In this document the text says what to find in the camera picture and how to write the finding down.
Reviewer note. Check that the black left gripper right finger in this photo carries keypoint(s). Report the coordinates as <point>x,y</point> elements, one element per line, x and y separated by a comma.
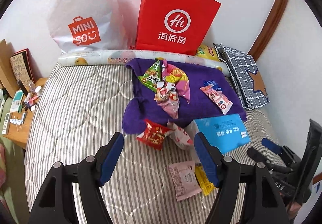
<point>262,202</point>

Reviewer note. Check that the patterned book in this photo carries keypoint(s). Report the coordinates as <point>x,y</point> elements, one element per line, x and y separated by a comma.
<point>21,67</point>

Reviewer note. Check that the white pink snack packet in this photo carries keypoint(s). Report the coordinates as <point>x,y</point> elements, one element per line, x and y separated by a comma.
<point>179,136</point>

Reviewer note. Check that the yellow chips bag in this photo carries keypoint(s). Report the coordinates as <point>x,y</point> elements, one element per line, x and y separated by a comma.
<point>207,52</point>

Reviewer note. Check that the right hand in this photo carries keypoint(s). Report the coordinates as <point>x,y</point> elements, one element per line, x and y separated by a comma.
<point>292,209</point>

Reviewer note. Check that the red Haidilao paper bag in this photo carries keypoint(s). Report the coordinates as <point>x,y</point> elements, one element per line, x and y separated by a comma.
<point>177,26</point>

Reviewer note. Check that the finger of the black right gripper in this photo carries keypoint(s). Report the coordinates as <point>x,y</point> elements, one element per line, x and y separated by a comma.
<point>274,169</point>
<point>276,149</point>

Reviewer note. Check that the blue plaid folded cloth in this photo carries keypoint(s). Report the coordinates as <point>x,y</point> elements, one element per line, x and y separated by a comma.
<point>245,76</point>

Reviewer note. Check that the white teal tube box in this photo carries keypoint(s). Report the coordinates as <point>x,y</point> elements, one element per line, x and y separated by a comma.
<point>16,102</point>

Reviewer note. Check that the green snack packet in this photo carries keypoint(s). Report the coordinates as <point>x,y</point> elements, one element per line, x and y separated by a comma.
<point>151,76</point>

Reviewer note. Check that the brown wooden door frame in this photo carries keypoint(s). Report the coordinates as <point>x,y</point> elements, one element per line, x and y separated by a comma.
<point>269,27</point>

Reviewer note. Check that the blue tissue pack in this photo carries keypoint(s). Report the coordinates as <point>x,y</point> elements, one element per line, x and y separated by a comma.
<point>226,132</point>

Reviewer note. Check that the pink yellow snack packet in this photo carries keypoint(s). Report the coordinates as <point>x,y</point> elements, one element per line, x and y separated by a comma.
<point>173,74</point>

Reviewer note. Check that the purple towel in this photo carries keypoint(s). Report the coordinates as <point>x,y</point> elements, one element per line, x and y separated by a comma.
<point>143,106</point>

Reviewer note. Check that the pink strawberry wafer packet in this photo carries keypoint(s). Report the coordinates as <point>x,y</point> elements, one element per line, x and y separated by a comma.
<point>218,98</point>

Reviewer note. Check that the white Miniso plastic bag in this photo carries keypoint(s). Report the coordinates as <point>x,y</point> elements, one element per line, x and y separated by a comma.
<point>86,25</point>

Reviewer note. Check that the white red character snack packet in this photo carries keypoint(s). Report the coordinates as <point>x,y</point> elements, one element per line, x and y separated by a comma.
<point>167,98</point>

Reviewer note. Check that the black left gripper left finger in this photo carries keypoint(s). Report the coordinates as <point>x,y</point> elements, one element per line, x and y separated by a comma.
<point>55,200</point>

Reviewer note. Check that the pale pink sachet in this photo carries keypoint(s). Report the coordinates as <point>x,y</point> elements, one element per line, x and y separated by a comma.
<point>184,180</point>

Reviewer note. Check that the rolled fruit print mat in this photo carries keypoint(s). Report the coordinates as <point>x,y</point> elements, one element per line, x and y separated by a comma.
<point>122,57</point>

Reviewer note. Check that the small blue snack packet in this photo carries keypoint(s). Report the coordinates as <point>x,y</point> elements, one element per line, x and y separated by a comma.
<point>214,85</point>

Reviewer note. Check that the white remote control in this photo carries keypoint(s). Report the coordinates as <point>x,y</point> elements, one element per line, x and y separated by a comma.
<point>6,123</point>

